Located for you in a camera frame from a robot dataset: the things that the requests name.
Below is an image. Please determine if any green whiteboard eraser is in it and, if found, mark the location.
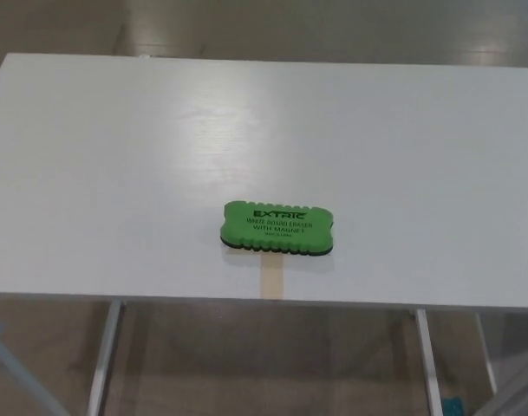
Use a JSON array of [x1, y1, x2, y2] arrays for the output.
[[220, 199, 336, 256]]

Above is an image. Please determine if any long beige masking tape strip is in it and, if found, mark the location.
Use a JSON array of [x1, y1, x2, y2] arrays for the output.
[[259, 252, 284, 301]]

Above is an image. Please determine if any white metal table leg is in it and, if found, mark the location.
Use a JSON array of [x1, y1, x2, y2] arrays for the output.
[[474, 312, 499, 395], [414, 308, 446, 416], [88, 301, 128, 416]]

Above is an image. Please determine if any teal object on floor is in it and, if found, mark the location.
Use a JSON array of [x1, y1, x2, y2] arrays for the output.
[[440, 394, 465, 416]]

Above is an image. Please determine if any grey metal frame bar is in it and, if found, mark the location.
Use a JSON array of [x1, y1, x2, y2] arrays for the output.
[[0, 319, 70, 416], [475, 366, 528, 416]]

